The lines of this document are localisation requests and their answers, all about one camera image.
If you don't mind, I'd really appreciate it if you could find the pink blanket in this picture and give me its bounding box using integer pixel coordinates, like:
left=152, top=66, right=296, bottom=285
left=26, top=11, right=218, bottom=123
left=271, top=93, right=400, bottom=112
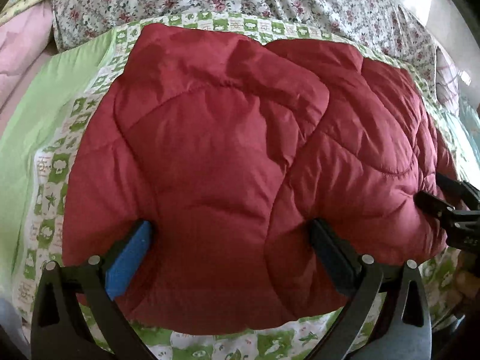
left=1, top=0, right=55, bottom=130

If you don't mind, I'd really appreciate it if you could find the red quilted puffer jacket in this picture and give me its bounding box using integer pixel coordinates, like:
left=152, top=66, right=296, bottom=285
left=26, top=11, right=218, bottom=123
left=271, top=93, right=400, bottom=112
left=62, top=24, right=456, bottom=335

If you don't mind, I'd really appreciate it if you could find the floral rose pattern quilt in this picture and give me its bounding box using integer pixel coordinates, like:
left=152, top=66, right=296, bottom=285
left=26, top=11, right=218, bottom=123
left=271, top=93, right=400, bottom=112
left=52, top=0, right=460, bottom=113

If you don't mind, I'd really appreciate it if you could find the person's right hand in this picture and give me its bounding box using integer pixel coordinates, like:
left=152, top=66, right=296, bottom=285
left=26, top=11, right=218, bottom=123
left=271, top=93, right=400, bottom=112
left=449, top=251, right=479, bottom=306

